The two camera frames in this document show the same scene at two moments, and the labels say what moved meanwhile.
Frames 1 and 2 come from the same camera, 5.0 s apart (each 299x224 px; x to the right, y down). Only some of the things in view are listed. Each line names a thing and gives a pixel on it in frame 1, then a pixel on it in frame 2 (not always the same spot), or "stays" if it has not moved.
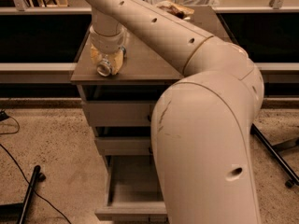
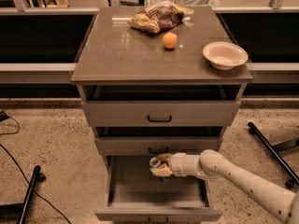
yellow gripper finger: [117, 62] → [162, 171]
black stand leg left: [18, 213] stays
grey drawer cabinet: [120, 109] stays
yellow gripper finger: [94, 54] → [164, 157]
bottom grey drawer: [134, 191] stays
